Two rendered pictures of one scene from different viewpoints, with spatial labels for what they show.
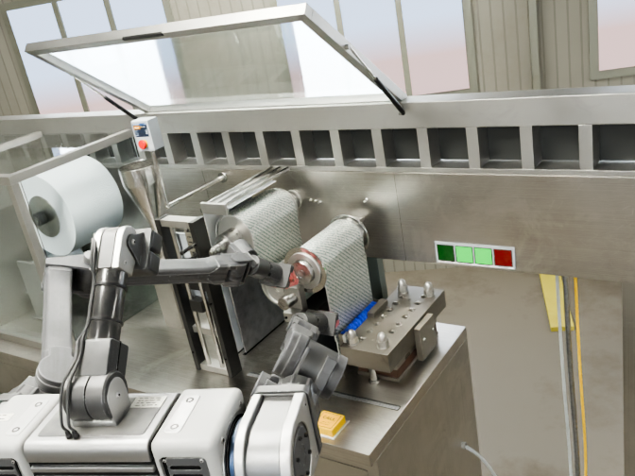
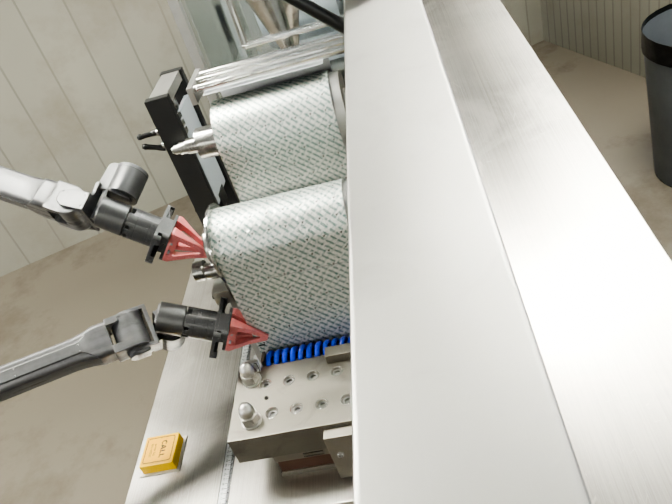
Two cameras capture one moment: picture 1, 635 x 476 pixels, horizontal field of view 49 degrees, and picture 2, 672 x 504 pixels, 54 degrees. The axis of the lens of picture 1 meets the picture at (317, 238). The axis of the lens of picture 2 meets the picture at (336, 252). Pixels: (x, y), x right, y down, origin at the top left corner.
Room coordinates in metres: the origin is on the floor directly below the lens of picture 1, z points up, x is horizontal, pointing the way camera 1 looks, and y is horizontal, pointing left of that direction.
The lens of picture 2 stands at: (1.59, -0.94, 1.87)
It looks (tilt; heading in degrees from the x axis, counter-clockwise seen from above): 35 degrees down; 65
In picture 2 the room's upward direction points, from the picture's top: 19 degrees counter-clockwise
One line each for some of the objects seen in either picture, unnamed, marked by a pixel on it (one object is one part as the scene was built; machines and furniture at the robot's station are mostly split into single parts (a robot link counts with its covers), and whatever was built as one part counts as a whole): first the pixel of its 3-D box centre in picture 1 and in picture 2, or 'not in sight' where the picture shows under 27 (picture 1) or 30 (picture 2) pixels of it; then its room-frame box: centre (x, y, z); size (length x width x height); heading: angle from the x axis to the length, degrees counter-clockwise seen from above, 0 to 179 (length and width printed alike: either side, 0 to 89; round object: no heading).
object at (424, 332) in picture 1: (426, 336); (361, 451); (1.83, -0.27, 0.97); 0.10 x 0.03 x 0.11; 143
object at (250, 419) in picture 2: (382, 339); (247, 413); (1.72, -0.13, 1.05); 0.04 x 0.04 x 0.04
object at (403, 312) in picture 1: (395, 325); (346, 395); (1.88, -0.19, 1.00); 0.40 x 0.16 x 0.06; 143
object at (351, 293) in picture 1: (351, 296); (308, 310); (1.92, -0.07, 1.11); 0.23 x 0.01 x 0.18; 143
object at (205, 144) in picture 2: (229, 241); (213, 140); (1.99, 0.27, 1.34); 0.06 x 0.06 x 0.06; 53
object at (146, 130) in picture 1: (145, 134); not in sight; (2.21, 0.48, 1.66); 0.07 x 0.07 x 0.10; 59
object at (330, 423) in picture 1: (328, 423); (161, 452); (1.57, 0.07, 0.91); 0.07 x 0.07 x 0.02; 53
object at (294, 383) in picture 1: (292, 407); not in sight; (0.91, 0.09, 1.45); 0.09 x 0.08 x 0.12; 75
